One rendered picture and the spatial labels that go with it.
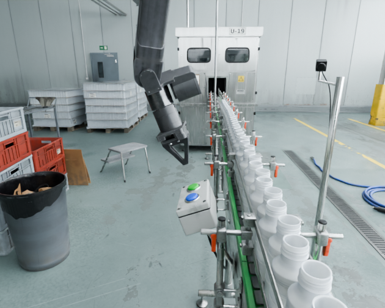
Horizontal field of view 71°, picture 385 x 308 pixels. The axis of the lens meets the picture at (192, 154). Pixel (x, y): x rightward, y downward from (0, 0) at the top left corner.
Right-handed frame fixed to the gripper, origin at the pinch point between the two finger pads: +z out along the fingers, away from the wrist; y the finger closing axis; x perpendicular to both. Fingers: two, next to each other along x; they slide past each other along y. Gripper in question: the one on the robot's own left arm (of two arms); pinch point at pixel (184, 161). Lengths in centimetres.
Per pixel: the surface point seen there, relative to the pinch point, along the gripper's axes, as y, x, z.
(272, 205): -16.6, -16.5, 9.4
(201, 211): -10.1, -1.5, 9.7
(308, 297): -37.4, -15.8, 10.9
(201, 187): -1.0, -1.9, 7.8
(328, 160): 69, -55, 43
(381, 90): 695, -425, 186
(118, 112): 561, 219, -4
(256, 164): 7.1, -17.2, 9.6
